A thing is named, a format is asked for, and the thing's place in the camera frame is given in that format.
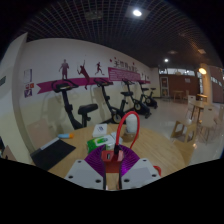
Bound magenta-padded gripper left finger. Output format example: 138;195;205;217
64;144;116;191

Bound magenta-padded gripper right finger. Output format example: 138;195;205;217
118;146;163;191

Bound red charger block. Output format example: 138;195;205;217
101;149;124;174

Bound green wet wipes pack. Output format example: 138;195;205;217
86;133;118;154

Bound black desk mat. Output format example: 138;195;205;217
29;138;77;172

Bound round wooden coaster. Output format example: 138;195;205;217
121;131;139;143

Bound blue and orange marker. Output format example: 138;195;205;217
57;132;75;140

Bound small white box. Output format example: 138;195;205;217
92;123;109;138

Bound wooden chair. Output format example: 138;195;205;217
2;144;18;163
26;118;58;151
170;118;198;144

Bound row of black exercise bikes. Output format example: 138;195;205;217
50;78;159;131

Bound group of tables and chairs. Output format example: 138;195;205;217
173;89;224;144

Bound ceiling lights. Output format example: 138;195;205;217
131;8;171;64

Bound red power strip cord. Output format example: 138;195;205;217
154;165;163;177

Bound red multi-head charging cable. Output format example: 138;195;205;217
114;110;141;155

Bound magenta sports wall banner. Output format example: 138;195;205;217
35;58;151;95

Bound wall posters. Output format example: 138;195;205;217
23;68;35;99

